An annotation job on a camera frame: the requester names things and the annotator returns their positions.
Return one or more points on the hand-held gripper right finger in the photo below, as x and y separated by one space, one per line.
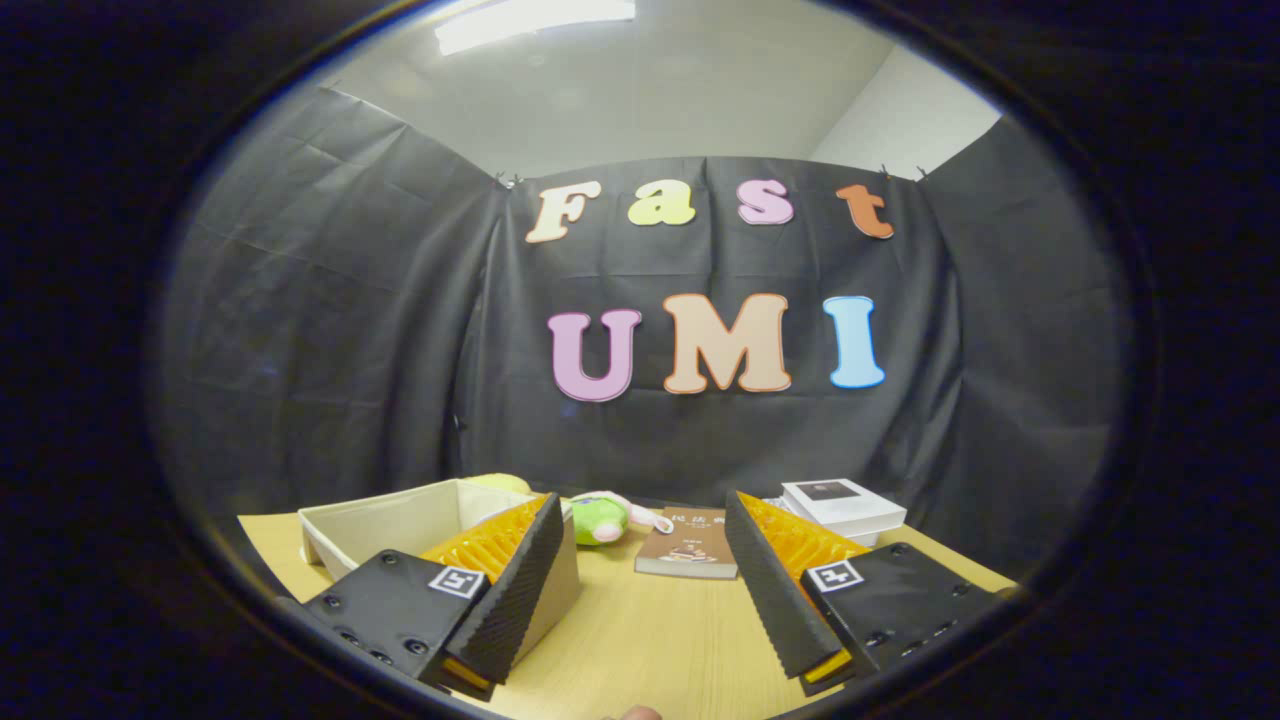
775 600

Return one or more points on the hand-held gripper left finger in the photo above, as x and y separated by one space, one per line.
520 600

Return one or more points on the beige fabric storage box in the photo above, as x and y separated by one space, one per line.
380 525

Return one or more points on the brown cover book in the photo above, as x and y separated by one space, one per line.
690 545

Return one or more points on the green and pink plush toy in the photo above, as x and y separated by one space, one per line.
598 520

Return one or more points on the white patterned book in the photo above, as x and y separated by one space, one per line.
870 538

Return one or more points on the white book with dark picture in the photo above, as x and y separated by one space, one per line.
845 505

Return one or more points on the yellow plush toy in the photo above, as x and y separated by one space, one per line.
500 483

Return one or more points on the ceiling light panel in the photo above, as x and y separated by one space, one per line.
530 22

